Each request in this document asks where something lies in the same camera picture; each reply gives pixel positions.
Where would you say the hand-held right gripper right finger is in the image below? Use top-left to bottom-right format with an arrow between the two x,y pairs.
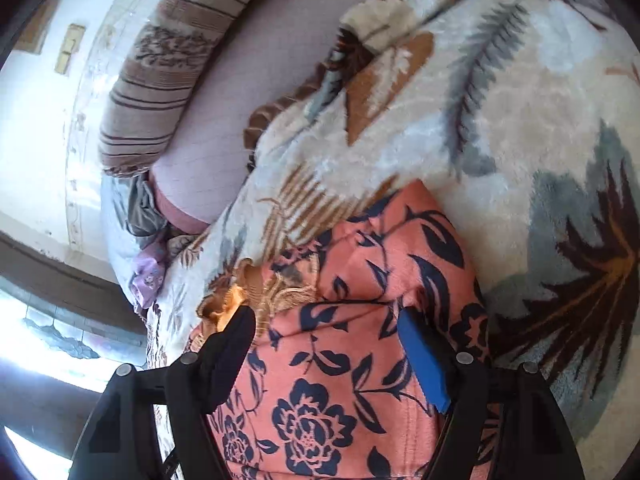
397,307 -> 586,480

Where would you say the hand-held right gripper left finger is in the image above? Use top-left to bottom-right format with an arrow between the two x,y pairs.
70,305 -> 258,480

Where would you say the orange floral dress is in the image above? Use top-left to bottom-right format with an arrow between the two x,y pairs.
185,180 -> 501,480

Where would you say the purple printed cloth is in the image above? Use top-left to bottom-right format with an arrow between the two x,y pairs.
131,252 -> 167,311

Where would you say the grey-blue pillow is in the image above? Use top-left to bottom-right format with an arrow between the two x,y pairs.
100,172 -> 172,307

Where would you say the cream floral fleece blanket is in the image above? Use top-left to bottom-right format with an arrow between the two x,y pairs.
144,0 -> 640,480

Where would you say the pink bolster cushion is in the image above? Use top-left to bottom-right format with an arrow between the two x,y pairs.
150,0 -> 417,234

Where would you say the long striped floral pillow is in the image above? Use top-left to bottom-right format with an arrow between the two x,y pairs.
99,0 -> 292,177

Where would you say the brown wooden window frame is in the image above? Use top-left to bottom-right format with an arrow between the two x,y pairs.
0,230 -> 153,480

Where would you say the beige wall switch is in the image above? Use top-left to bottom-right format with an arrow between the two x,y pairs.
57,23 -> 87,76

